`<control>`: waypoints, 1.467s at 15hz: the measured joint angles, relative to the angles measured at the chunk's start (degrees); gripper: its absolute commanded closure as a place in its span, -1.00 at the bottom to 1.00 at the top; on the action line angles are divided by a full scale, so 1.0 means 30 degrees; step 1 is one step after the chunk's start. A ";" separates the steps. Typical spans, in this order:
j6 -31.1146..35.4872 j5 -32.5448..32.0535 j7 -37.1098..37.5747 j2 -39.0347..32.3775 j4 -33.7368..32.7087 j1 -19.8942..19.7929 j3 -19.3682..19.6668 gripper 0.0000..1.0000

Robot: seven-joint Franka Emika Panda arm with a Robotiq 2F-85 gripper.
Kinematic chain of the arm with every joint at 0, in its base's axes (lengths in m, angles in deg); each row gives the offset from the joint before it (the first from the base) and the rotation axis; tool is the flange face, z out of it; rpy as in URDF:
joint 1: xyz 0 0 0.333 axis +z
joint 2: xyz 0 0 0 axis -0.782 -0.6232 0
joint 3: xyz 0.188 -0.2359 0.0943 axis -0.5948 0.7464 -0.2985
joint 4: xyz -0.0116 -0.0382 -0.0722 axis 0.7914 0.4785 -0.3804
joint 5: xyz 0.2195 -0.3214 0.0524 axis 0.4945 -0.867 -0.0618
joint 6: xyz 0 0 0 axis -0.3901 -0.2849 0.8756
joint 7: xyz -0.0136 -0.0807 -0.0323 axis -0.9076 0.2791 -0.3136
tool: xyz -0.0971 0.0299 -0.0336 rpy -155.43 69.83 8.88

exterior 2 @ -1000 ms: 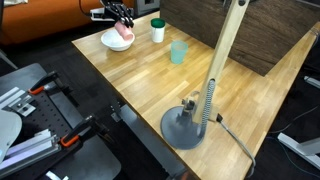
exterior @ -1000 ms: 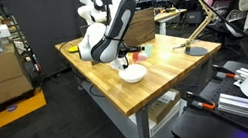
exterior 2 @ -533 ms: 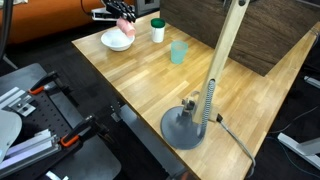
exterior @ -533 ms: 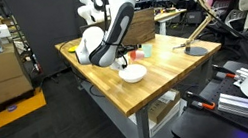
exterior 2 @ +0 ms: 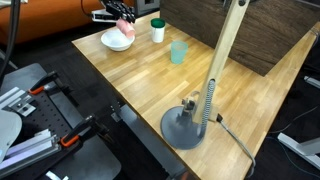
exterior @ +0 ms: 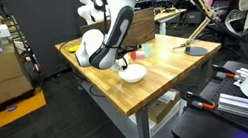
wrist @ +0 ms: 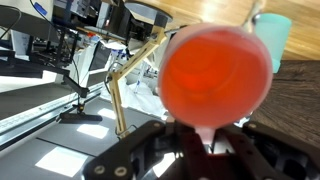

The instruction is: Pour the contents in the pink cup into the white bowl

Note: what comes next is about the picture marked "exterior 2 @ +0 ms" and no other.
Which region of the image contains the grey lamp cable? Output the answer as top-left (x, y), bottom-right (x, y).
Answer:
top-left (216, 114), bottom-right (257, 180)

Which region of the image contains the dark wooden board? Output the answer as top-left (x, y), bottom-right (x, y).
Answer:
top-left (159, 0), bottom-right (320, 78)

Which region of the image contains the blue floor cable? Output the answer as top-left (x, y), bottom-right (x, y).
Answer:
top-left (265, 135), bottom-right (320, 180)

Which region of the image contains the white desk leg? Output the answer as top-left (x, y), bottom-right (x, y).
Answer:
top-left (276, 131), bottom-right (320, 172)

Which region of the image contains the teal translucent cup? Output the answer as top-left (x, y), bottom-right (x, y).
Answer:
top-left (170, 40), bottom-right (189, 65)

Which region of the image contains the pink plastic cup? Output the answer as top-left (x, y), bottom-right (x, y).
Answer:
top-left (115, 18), bottom-right (137, 40)

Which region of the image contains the long aluminium rail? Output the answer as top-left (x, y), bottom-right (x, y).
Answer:
top-left (0, 129), bottom-right (64, 178)

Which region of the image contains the grey metal table frame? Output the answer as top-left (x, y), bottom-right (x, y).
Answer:
top-left (110, 102), bottom-right (189, 180)

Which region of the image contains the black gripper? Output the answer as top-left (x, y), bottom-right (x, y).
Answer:
top-left (105, 0), bottom-right (137, 24)

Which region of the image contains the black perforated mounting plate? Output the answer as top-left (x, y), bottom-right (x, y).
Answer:
top-left (0, 62), bottom-right (123, 180)

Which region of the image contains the wooden desk lamp grey base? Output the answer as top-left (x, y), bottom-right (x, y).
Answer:
top-left (159, 0), bottom-right (252, 151)

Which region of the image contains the black clamp orange handle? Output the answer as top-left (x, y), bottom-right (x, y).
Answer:
top-left (59, 114), bottom-right (112, 149)
top-left (27, 70), bottom-right (73, 96)

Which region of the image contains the white mug with green lid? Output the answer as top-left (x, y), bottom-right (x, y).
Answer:
top-left (150, 17), bottom-right (167, 44)

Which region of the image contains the white bowl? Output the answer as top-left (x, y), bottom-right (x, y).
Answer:
top-left (100, 28), bottom-right (136, 52)

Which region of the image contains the orange floor mat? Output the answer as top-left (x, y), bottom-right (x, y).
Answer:
top-left (0, 0), bottom-right (134, 46)

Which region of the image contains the short aluminium extrusion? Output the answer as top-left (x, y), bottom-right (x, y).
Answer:
top-left (0, 86), bottom-right (37, 118)

